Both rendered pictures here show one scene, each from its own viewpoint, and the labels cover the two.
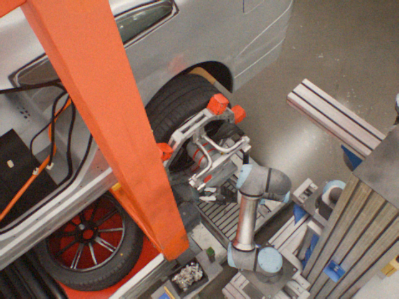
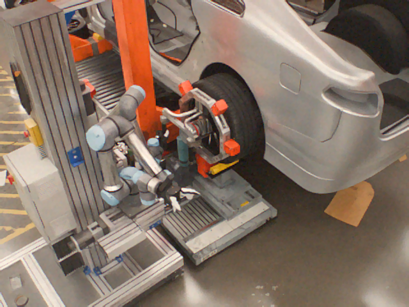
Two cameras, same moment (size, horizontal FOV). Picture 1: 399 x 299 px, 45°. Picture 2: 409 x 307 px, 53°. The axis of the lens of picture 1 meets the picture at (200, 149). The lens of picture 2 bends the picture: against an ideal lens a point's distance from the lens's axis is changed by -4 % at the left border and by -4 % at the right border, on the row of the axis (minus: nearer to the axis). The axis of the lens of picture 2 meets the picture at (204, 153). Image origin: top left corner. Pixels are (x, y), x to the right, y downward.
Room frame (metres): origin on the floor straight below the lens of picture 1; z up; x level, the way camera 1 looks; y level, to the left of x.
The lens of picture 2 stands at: (1.21, -2.53, 2.70)
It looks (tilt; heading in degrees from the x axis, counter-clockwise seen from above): 40 degrees down; 87
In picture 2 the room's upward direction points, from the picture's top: 2 degrees counter-clockwise
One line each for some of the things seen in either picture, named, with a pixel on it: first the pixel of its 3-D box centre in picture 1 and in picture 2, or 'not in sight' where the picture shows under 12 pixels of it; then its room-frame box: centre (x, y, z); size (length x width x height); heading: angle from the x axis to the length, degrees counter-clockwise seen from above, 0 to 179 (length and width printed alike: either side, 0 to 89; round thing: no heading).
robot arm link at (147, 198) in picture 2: not in sight; (149, 192); (0.98, -0.91, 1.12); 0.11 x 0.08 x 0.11; 50
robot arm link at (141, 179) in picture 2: not in sight; (144, 180); (0.97, -0.92, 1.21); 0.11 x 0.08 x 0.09; 140
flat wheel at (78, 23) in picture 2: not in sight; (64, 32); (-0.43, 3.10, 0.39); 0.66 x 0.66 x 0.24
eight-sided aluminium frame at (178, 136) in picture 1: (197, 147); (203, 126); (1.32, 0.01, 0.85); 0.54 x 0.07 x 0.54; 122
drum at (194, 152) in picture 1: (205, 154); (195, 130); (1.26, -0.02, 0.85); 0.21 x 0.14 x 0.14; 32
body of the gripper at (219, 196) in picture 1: (226, 197); (160, 144); (1.00, -0.11, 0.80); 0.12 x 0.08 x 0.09; 77
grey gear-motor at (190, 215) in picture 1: (174, 207); (190, 168); (1.21, 0.24, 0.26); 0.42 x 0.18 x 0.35; 32
